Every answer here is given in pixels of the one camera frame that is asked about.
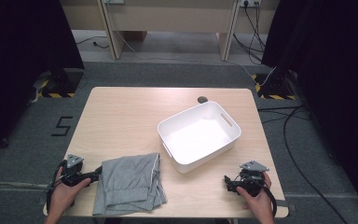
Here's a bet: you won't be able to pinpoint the black floor cables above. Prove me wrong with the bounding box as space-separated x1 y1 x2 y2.
256 105 350 224

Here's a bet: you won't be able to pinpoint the grey pants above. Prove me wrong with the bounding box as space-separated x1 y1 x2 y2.
92 152 169 217

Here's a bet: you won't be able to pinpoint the white wall socket with plugs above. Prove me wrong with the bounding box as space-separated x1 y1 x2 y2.
239 0 262 8

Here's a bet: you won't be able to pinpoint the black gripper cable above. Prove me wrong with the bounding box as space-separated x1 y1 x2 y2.
45 160 68 213
255 176 278 218

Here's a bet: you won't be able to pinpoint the black curtain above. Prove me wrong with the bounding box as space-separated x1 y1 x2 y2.
0 0 86 164
261 0 358 220

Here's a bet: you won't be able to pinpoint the white plastic bin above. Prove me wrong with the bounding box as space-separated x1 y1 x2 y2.
157 101 242 175

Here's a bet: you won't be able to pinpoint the bundle of black hanging cables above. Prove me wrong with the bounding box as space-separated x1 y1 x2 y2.
232 2 267 65

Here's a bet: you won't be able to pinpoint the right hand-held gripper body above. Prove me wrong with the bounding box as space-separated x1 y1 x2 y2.
237 160 270 197

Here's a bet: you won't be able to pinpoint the black cable with plug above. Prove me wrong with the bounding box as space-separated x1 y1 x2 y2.
76 35 110 49

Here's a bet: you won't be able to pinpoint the black stand base striped tape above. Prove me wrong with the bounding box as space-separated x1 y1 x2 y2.
251 72 296 101
32 68 85 99

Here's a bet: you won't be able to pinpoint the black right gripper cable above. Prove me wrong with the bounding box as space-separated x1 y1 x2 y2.
255 176 278 218

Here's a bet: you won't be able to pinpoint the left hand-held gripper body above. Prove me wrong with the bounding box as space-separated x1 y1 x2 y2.
61 153 90 188

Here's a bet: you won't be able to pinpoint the person's left hand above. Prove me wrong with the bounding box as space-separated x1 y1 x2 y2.
50 167 92 205

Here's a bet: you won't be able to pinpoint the person's right hand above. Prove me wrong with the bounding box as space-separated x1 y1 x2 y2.
236 173 275 216

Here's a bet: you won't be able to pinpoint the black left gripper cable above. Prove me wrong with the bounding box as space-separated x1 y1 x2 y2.
45 160 68 213

